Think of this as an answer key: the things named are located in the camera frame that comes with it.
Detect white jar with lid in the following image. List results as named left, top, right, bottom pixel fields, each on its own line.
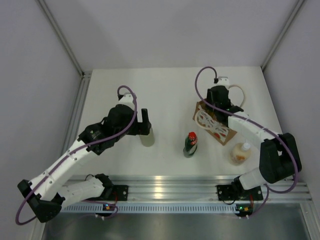
left=139, top=128, right=155, bottom=147

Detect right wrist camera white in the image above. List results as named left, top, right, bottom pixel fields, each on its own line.
left=214, top=76, right=230, bottom=89

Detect dark sauce bottle red cap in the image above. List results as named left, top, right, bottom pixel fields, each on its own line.
left=183, top=131, right=198, bottom=158

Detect right aluminium frame post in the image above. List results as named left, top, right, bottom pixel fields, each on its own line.
left=260, top=0, right=308, bottom=72

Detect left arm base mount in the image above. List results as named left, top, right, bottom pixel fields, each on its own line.
left=100, top=185, right=129, bottom=202

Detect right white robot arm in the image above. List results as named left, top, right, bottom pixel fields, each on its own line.
left=205, top=85, right=302, bottom=199

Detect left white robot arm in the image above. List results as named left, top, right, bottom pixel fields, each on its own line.
left=17, top=104, right=152, bottom=223

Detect aluminium frame post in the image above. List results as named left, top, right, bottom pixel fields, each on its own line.
left=260, top=0, right=308, bottom=72
left=35, top=0, right=84, bottom=77

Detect burlap canvas bag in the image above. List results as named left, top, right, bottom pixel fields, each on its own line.
left=192, top=84, right=246, bottom=146

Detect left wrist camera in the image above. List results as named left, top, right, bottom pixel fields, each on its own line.
left=118, top=92, right=136, bottom=108

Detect cream squeeze bottle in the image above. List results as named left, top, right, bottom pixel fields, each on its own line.
left=230, top=142, right=252, bottom=165

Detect aluminium rail frame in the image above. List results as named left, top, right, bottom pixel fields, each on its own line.
left=39, top=69, right=313, bottom=203

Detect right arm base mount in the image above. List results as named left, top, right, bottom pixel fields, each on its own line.
left=216, top=185, right=239, bottom=205

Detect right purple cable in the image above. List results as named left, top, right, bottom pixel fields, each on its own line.
left=194, top=66, right=300, bottom=216

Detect left aluminium frame post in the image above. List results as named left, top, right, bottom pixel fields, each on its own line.
left=35, top=0, right=84, bottom=77

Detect slotted cable duct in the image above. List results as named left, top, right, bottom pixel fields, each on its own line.
left=61, top=202, right=239, bottom=214

